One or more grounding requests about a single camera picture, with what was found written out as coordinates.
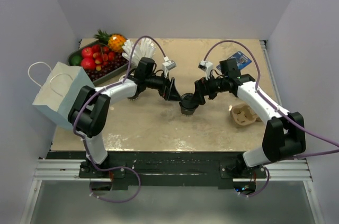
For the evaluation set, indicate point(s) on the blue card package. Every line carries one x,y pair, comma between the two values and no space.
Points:
241,59

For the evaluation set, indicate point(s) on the cardboard cup carrier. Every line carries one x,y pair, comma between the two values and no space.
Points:
243,115

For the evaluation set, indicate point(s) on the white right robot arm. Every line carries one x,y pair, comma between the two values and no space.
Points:
282,138

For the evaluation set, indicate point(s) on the pineapple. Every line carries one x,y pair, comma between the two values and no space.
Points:
113,41

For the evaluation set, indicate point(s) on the black plastic cup lid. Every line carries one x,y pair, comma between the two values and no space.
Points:
185,100

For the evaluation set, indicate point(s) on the dark purple grape bunch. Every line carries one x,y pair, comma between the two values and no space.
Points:
113,62

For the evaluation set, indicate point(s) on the red apple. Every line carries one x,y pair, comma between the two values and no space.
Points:
87,52
88,63

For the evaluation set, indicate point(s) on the light blue paper bag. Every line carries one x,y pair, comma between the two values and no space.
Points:
59,92

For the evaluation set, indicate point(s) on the green lime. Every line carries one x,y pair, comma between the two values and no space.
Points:
76,60

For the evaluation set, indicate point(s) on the white paper coffee cup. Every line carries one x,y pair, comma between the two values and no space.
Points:
188,111

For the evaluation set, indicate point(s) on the grey fruit tray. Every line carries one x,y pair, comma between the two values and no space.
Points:
98,51

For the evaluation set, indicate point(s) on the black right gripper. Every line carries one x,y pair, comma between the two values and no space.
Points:
202,88

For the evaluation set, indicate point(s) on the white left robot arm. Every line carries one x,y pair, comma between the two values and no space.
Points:
90,109

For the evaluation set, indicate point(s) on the stack of paper cups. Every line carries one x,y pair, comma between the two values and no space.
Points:
132,88

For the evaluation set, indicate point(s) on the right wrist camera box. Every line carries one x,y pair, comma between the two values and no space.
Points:
206,66

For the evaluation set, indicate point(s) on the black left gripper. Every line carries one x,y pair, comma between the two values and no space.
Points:
174,95

